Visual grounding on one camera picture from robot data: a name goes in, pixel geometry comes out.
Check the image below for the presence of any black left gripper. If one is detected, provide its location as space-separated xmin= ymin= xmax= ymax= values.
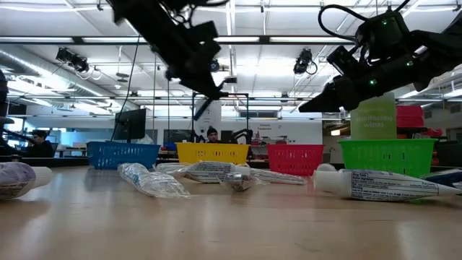
xmin=150 ymin=20 xmax=225 ymax=122

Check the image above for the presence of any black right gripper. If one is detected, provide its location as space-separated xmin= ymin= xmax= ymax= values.
xmin=298 ymin=53 xmax=429 ymax=113

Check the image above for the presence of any white packet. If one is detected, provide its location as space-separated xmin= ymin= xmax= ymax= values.
xmin=183 ymin=160 xmax=252 ymax=184

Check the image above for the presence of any plastic-wrapped toothbrush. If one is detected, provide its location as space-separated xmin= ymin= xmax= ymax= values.
xmin=155 ymin=162 xmax=191 ymax=175
xmin=250 ymin=168 xmax=308 ymax=186
xmin=117 ymin=162 xmax=191 ymax=199

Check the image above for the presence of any small clear foil packet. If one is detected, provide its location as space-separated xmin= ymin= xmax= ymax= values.
xmin=219 ymin=172 xmax=259 ymax=192

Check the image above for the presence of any large white toothpaste tube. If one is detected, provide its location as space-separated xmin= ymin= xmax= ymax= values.
xmin=312 ymin=163 xmax=462 ymax=202

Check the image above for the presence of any purple and white tube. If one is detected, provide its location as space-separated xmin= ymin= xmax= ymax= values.
xmin=0 ymin=161 xmax=53 ymax=202

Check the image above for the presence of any yellow plastic basket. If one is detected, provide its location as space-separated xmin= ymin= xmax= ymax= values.
xmin=175 ymin=142 xmax=250 ymax=165

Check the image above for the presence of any green disinfecting wipes canister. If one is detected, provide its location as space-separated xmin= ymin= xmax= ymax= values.
xmin=349 ymin=92 xmax=398 ymax=141

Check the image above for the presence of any red plastic basket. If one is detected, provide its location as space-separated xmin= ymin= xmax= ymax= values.
xmin=266 ymin=144 xmax=325 ymax=177

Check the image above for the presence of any black background monitor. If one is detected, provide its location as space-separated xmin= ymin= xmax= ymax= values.
xmin=113 ymin=108 xmax=147 ymax=144

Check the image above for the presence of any black overhead light bar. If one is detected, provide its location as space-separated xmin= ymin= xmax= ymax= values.
xmin=0 ymin=35 xmax=354 ymax=46

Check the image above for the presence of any green plastic basket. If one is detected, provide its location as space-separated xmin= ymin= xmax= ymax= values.
xmin=338 ymin=139 xmax=438 ymax=178

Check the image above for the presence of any red storage bin stack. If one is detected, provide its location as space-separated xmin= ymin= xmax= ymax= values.
xmin=396 ymin=105 xmax=425 ymax=128

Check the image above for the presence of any blue plastic basket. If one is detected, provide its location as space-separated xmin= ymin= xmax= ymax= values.
xmin=86 ymin=141 xmax=161 ymax=170

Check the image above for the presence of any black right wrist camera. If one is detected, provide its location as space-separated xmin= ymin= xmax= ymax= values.
xmin=326 ymin=45 xmax=364 ymax=77

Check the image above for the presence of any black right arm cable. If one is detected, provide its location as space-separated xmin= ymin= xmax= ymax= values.
xmin=317 ymin=4 xmax=369 ymax=43

